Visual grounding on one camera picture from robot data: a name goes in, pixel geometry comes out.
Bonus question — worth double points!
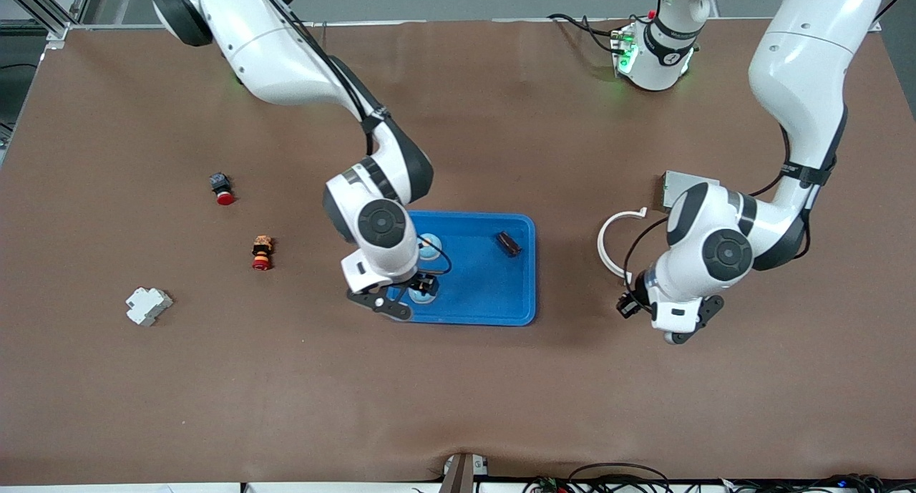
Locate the blue plastic tray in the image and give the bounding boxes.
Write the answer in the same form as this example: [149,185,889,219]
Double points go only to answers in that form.
[385,210,537,328]

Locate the white curved plastic clamp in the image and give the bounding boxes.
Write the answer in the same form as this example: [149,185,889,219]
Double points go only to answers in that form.
[597,207,649,280]

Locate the silver metal box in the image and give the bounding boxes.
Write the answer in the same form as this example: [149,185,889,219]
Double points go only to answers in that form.
[660,170,711,211]

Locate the black looped cable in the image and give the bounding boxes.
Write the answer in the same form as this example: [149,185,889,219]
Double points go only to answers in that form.
[569,462,672,493]

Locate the grey brown mount bracket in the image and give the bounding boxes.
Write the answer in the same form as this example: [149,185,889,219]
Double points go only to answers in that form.
[438,452,489,493]

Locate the white DIN rail breaker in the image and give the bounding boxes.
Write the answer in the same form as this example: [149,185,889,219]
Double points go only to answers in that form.
[125,287,174,327]

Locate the black arm base cable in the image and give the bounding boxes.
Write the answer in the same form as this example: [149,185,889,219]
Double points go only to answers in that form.
[547,12,625,56]

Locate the aluminium frame post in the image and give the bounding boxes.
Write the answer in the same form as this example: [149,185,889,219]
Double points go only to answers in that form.
[0,0,97,50]

